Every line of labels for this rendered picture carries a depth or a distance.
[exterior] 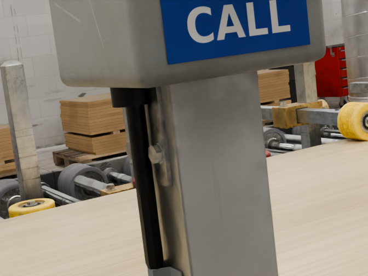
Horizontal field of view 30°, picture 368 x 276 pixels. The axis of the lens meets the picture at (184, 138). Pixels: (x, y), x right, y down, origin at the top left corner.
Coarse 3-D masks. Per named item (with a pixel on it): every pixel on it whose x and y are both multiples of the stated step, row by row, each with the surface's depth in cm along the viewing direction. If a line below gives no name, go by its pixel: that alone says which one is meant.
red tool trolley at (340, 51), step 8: (328, 48) 867; (336, 48) 856; (344, 48) 864; (328, 56) 869; (336, 56) 859; (344, 56) 863; (320, 64) 882; (328, 64) 872; (336, 64) 861; (344, 64) 863; (320, 72) 885; (328, 72) 874; (336, 72) 863; (344, 72) 865; (320, 80) 887; (328, 80) 877; (336, 80) 866; (344, 80) 865; (320, 88) 890; (328, 88) 879; (336, 88) 868; (344, 88) 865; (320, 96) 892; (328, 96) 882; (336, 96) 871; (344, 96) 870; (344, 104) 868
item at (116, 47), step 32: (64, 0) 23; (96, 0) 21; (128, 0) 19; (320, 0) 22; (64, 32) 24; (96, 32) 21; (128, 32) 19; (160, 32) 19; (320, 32) 22; (64, 64) 24; (96, 64) 22; (128, 64) 20; (160, 64) 19; (192, 64) 20; (224, 64) 20; (256, 64) 21; (288, 64) 22; (128, 96) 22
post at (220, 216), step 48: (192, 96) 22; (240, 96) 23; (144, 144) 23; (192, 144) 22; (240, 144) 23; (144, 192) 23; (192, 192) 22; (240, 192) 23; (144, 240) 23; (192, 240) 22; (240, 240) 23
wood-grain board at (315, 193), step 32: (288, 160) 133; (320, 160) 130; (352, 160) 126; (128, 192) 122; (288, 192) 108; (320, 192) 106; (352, 192) 104; (0, 224) 111; (32, 224) 108; (64, 224) 106; (96, 224) 103; (128, 224) 101; (288, 224) 91; (320, 224) 90; (352, 224) 88; (0, 256) 93; (32, 256) 91; (64, 256) 89; (96, 256) 87; (128, 256) 86; (288, 256) 79; (320, 256) 77; (352, 256) 76
